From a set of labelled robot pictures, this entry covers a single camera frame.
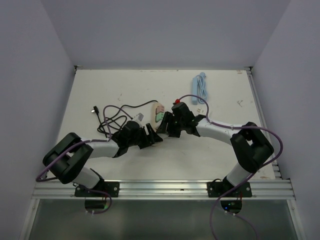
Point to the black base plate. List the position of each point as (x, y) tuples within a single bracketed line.
[(218, 187), (110, 187)]

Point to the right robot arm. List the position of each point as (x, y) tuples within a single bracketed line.
[(249, 144)]

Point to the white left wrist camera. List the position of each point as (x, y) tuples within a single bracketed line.
[(138, 118)]

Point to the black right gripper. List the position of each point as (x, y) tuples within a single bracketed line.
[(169, 117)]

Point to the green plug on beige strip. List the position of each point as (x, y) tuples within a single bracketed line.
[(159, 116)]

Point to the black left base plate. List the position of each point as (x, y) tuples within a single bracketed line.
[(110, 187)]

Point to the white plug adapter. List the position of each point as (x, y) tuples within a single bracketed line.
[(199, 110)]

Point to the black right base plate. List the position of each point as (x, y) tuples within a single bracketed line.
[(218, 187)]

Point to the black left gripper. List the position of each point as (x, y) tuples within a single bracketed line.
[(152, 137)]

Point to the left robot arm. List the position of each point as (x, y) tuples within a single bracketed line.
[(68, 158)]

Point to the aluminium right side rail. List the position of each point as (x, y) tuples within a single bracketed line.
[(274, 164)]

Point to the beige power strip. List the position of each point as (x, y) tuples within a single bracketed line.
[(152, 119)]

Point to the pink charger on beige strip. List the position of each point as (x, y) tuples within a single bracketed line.
[(159, 109)]

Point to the aluminium rail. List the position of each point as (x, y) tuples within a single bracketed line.
[(167, 190), (274, 164)]

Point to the aluminium front rail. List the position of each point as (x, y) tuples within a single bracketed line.
[(167, 190)]

